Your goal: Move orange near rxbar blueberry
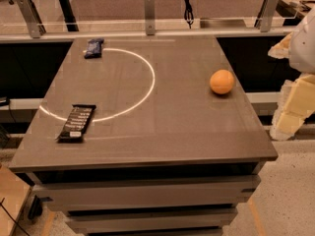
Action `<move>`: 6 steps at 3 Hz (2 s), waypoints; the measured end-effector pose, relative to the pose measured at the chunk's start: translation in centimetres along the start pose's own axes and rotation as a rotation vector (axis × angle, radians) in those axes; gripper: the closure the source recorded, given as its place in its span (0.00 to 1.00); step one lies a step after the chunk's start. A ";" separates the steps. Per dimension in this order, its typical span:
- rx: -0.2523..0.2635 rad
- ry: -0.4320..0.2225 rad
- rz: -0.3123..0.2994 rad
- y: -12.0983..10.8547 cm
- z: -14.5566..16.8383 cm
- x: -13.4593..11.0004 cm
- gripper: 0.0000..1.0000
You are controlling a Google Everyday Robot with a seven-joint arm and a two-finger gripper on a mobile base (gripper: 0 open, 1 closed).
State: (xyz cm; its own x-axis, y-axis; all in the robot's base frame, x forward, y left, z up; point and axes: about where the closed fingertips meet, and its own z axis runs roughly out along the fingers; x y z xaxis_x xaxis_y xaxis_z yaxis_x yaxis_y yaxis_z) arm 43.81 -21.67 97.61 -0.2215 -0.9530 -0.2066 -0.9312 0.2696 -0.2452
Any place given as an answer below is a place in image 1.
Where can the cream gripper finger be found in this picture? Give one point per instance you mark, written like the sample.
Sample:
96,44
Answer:
296,103
281,49

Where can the orange fruit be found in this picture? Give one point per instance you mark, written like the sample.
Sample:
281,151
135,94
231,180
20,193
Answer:
221,82

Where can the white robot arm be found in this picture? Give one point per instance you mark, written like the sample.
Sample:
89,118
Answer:
301,54

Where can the blue rxbar blueberry wrapper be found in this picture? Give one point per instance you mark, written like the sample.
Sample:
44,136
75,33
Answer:
94,48

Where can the black rxbar chocolate wrapper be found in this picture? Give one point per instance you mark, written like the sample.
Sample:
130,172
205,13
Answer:
77,123

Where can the grey drawer cabinet table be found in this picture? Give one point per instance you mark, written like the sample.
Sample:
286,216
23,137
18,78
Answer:
162,155

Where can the black table leg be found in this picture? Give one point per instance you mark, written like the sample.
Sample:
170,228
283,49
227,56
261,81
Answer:
69,17

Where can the brown cardboard box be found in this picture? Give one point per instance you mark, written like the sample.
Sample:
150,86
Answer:
13,194

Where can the clear acrylic barrier rail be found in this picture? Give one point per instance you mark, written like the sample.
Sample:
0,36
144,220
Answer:
7,28

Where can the right metal bracket post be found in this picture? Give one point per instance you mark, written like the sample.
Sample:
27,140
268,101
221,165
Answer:
265,17

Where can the metal bracket post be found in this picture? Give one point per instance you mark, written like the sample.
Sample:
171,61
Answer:
265,17
149,13
31,16

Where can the middle metal bracket post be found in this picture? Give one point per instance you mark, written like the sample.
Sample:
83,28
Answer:
149,13

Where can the left metal bracket post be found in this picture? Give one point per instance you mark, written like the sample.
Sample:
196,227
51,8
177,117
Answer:
31,16

